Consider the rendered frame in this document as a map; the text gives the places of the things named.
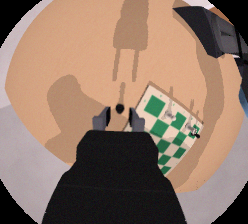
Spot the green and white chessboard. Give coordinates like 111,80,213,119
136,85,204,176

